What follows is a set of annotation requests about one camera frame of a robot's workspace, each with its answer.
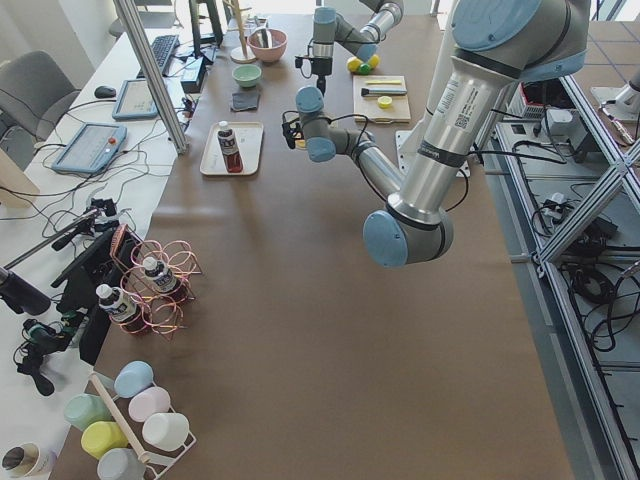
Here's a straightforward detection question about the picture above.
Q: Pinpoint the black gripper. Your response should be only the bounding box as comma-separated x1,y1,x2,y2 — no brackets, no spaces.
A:
316,75,327,96
285,124,303,148

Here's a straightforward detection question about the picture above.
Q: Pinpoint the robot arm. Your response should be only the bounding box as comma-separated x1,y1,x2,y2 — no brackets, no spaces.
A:
296,1,590,267
295,0,404,94

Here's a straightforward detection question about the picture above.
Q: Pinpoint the cream rabbit print tray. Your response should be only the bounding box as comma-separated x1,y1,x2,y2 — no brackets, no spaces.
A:
200,121,264,176

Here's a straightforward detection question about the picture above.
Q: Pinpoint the dark drink bottle on tray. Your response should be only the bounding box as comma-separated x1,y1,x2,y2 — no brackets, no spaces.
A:
217,121,244,173

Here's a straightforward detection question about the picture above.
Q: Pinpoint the whole yellow lemon lower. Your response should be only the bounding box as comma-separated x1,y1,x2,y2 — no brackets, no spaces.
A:
347,56,362,73

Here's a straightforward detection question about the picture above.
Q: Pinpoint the whole yellow lemon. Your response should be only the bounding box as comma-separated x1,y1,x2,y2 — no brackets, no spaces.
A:
367,54,380,69
347,56,362,73

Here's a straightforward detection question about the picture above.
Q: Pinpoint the steel muddler black tip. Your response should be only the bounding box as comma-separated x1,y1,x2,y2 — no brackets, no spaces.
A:
360,87,407,97

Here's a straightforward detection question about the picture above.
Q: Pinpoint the yellow plastic knife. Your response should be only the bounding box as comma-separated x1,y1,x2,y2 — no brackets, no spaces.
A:
365,78,403,85

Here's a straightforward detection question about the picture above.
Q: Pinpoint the folded grey cloth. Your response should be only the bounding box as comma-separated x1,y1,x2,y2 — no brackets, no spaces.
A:
230,89,260,112

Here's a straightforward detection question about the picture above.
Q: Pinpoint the bamboo cutting board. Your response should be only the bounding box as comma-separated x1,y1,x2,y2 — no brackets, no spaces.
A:
352,75,411,123

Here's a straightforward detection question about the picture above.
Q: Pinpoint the whole yellow lemon upper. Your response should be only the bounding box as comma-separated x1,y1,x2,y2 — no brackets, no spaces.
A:
367,54,380,69

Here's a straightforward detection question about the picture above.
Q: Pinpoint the lemon half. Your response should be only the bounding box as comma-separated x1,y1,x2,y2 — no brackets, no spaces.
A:
377,96,393,109

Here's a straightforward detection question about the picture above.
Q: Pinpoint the pink bowl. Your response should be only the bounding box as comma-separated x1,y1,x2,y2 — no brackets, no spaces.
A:
248,27,288,63

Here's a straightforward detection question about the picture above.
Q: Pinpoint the mint green bowl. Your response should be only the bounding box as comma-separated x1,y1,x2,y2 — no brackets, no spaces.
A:
232,64,262,88

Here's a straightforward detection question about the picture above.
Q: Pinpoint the round wooden stand base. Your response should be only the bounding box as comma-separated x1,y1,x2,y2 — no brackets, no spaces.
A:
230,46,256,64

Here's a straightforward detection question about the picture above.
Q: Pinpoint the black power adapter box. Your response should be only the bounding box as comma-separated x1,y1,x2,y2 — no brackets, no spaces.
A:
180,57,206,94

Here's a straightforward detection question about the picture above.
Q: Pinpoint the wooden mug tree stand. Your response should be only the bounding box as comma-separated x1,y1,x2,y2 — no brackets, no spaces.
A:
223,0,251,50

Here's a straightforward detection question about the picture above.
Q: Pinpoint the black keyboard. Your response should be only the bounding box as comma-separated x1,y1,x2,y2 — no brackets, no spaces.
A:
150,34,180,76

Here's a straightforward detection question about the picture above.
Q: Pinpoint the blue teach pendant far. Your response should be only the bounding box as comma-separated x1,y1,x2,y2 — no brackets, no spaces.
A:
112,78,158,121

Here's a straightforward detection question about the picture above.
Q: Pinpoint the blue teach pendant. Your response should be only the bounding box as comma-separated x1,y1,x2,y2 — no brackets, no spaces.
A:
51,123,127,175
112,78,158,121

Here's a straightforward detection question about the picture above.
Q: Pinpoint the black computer mouse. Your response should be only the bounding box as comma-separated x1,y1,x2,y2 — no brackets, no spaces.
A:
94,86,117,99

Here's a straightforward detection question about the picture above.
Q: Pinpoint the dark drink bottle in rack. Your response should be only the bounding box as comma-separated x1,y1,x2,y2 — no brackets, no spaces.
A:
142,256,182,298

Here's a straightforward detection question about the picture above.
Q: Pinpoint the blue teach pendant near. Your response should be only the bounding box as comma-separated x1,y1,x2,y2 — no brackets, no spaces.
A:
51,123,127,175

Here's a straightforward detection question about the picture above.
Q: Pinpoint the grey office chair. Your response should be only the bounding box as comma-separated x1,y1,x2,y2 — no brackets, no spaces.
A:
1,51,80,169

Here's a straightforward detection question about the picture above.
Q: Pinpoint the light blue cup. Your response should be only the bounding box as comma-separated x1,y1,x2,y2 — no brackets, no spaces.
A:
114,360,154,398

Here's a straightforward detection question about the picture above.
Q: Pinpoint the pink cup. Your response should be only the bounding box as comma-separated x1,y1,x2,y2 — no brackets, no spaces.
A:
128,386,171,422

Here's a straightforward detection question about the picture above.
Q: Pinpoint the white cup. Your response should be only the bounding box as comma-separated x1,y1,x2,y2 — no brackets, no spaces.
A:
142,412,190,451

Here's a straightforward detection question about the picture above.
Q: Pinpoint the mint green cup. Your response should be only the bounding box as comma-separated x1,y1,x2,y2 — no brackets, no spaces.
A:
63,393,112,431

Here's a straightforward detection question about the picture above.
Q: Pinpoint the yellow cup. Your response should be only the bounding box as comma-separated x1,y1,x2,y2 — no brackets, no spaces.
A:
81,421,129,460

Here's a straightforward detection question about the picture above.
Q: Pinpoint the grey cup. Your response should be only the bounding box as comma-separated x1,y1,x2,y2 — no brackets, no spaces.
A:
97,448,146,480

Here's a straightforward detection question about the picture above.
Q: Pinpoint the steel lined paper cup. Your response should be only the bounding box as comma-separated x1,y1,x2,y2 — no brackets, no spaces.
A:
1,442,57,479

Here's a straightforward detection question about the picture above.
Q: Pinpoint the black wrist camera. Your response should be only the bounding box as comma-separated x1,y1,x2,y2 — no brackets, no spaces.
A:
294,55,315,79
281,110,302,149

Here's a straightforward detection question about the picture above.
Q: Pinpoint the aluminium frame post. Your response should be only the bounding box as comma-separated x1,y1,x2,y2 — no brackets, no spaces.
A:
114,0,188,155

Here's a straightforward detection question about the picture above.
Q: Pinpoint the copper wire bottle rack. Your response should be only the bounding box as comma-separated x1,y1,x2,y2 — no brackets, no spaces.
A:
109,225,202,340

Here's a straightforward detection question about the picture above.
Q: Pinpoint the white wire cup rack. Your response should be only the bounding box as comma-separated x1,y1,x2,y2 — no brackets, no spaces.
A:
89,368,197,479

